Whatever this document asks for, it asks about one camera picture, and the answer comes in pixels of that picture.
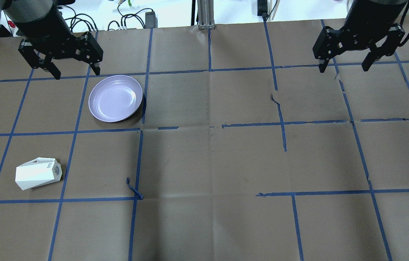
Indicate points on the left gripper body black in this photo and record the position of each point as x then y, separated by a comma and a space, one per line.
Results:
49, 37

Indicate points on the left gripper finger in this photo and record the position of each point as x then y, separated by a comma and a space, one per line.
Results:
95, 66
49, 66

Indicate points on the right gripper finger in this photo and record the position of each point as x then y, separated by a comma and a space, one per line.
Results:
323, 63
375, 54

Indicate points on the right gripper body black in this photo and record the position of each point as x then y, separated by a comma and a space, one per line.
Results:
364, 28

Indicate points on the white angular cup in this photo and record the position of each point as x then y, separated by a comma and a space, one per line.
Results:
38, 172

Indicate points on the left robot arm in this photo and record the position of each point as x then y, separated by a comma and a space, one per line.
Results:
23, 11

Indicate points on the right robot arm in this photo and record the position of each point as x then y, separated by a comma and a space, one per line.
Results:
398, 8

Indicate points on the lilac plate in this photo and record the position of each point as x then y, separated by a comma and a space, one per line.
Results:
115, 98

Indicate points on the black power adapter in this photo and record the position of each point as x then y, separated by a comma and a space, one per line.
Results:
150, 20

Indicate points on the aluminium frame post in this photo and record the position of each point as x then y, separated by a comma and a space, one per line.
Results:
205, 11

